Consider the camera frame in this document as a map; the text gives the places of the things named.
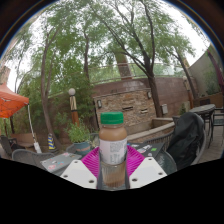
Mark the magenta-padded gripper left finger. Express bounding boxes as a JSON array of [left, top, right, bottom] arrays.
[[59, 146, 102, 190]]

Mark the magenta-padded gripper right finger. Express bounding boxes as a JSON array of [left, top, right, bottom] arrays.
[[125, 145, 168, 190]]

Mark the green-capped brown drink bottle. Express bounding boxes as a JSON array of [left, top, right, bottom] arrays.
[[98, 111, 129, 190]]

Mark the black laptop with stickers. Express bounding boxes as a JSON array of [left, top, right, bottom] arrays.
[[128, 142, 166, 160]]

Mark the grey laptop with stickers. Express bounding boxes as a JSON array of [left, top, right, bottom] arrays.
[[39, 151, 83, 173]]

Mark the green plant in blue pot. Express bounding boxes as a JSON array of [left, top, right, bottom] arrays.
[[66, 121, 92, 156]]

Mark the blue yellow striped bollard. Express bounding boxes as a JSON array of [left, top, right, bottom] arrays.
[[47, 133, 57, 151]]

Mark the black jacket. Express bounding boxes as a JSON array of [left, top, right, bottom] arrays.
[[166, 112, 205, 171]]

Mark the grey chair under jacket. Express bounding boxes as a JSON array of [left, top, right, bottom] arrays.
[[146, 129, 208, 168]]

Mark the forked dark-trunked tree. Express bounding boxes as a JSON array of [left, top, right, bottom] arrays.
[[89, 0, 198, 118]]

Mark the leaning thin-trunked tree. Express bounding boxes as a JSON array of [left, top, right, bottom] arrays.
[[39, 9, 84, 148]]

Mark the round dark patio table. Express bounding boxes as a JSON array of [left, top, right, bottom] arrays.
[[189, 103, 217, 125]]

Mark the black metal chair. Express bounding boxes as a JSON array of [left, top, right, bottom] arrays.
[[209, 106, 224, 148]]

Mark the orange patio umbrella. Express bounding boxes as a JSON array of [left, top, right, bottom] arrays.
[[0, 83, 42, 154]]

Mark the globe-topped lamp post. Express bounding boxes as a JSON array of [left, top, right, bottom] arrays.
[[68, 87, 81, 127]]

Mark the grey wall box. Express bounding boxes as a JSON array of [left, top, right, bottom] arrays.
[[160, 103, 169, 115]]

